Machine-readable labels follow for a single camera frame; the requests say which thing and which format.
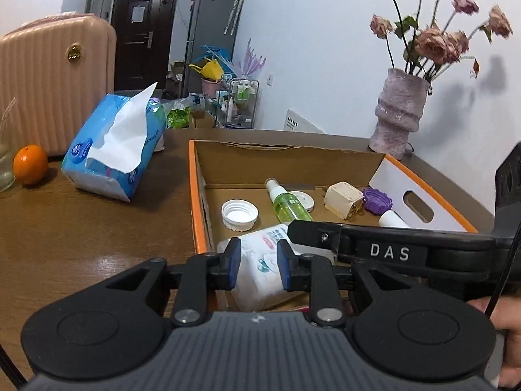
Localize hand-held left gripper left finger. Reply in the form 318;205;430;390
106;236;243;327

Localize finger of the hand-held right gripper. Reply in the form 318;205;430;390
287;220;355;263

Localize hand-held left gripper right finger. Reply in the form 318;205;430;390
277;239;412;328

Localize white plastic wipes container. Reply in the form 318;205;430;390
217;224;338;312

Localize white round lid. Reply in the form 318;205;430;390
287;191;315;213

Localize green transparent spray bottle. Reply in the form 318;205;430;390
264;178;314;223

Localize white plastic bottle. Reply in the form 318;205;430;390
378;210;412;229

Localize orange cardboard box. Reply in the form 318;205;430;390
188;139;479;310

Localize person's right hand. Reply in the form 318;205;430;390
468;297;521;389

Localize white ribbed cap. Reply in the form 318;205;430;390
221;199;260;231

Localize purple ribbed cap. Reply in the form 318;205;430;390
362;188;394;215

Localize white flat board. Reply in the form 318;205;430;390
285;109;326;134

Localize pink textured vase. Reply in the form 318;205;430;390
368;68;431;161

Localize green snack bag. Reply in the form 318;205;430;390
167;106;192;129

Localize pink flowerpot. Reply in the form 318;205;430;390
201;78;224;98

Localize blue tissue pack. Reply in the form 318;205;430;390
61;82;167;203

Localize purple feather decoration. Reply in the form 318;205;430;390
236;38;266;80

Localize cardboard boxes on floor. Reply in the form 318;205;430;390
167;62;186;94

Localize yellow watering can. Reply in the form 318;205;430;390
189;59;224;82

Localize dried pink roses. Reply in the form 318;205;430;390
362;0;514;86

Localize dark entrance door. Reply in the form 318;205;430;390
111;0;180;92

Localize orange fruit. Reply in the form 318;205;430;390
13;144;49;186

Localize grey refrigerator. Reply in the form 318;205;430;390
182;0;249;98

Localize clear drinking glass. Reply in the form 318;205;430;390
0;98;23;193

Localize white folded umbrella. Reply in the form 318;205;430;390
224;0;247;35

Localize pink ribbed suitcase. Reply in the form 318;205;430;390
0;14;117;157

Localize black cable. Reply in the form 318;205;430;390
486;228;521;316

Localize wire storage cart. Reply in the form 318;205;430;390
215;77;260;129

